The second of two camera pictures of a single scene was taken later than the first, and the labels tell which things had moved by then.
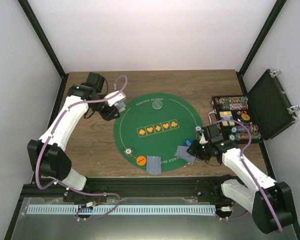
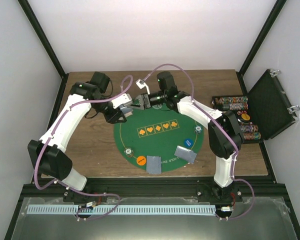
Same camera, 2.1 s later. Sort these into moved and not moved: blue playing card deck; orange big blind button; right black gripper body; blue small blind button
Moved: blue playing card deck; right black gripper body
Not moved: blue small blind button; orange big blind button
